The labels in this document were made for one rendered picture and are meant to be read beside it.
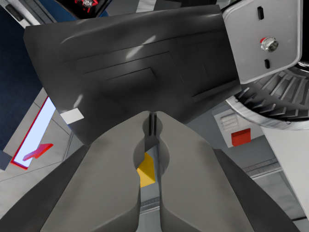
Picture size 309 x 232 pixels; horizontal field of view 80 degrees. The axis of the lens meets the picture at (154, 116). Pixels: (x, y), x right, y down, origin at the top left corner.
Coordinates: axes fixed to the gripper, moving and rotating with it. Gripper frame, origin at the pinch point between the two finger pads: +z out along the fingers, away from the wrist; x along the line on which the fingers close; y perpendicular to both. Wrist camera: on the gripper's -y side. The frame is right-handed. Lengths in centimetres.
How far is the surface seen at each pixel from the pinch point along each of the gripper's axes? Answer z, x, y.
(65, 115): 11.4, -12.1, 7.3
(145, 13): 9.2, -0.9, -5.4
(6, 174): 145, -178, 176
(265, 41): 8.0, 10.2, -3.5
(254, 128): 54, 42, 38
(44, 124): 17.4, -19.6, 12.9
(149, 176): 28.2, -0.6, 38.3
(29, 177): 150, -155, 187
